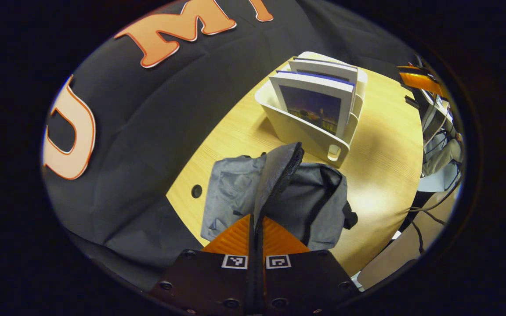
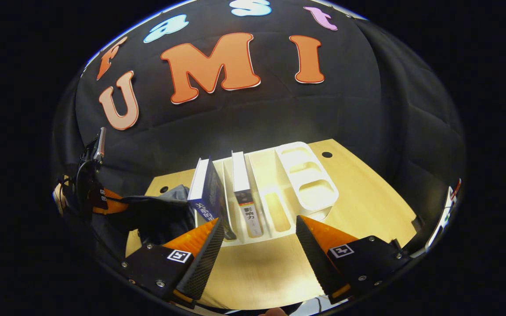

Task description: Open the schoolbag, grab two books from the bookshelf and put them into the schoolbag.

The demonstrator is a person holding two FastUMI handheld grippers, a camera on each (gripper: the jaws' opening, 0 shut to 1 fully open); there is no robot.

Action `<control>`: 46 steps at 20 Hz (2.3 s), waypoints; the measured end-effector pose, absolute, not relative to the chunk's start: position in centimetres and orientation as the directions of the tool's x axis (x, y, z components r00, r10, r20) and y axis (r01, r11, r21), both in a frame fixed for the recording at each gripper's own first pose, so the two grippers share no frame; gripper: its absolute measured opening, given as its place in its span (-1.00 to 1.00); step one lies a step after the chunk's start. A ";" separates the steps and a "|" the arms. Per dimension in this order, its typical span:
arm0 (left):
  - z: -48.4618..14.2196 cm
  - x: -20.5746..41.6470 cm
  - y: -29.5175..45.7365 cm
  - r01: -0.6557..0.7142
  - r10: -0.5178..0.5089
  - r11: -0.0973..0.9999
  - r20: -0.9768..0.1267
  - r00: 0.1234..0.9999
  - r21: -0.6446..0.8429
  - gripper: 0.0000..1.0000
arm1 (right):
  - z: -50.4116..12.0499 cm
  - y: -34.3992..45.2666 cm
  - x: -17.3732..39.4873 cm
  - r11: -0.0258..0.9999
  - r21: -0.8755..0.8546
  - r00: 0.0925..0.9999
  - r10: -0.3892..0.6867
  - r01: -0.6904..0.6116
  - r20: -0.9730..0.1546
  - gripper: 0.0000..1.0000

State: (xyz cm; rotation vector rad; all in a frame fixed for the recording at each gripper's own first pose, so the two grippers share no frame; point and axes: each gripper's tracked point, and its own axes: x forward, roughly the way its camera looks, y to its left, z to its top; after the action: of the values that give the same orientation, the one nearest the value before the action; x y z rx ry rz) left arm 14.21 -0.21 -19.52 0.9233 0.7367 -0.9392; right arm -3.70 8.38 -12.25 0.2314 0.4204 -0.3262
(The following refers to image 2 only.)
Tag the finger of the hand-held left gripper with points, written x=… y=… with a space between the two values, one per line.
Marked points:
x=110 y=204

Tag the grey schoolbag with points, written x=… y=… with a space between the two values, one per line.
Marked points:
x=160 y=219

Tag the white bookshelf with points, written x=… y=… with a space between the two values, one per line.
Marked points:
x=305 y=175

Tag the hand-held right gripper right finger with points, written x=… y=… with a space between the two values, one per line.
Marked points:
x=314 y=259

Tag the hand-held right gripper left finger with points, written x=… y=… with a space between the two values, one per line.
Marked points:
x=204 y=263

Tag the white portrait cover book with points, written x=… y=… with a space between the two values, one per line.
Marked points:
x=242 y=175

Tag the white side desk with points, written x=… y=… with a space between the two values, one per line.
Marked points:
x=444 y=219

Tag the blue cover book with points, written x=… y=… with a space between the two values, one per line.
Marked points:
x=211 y=193

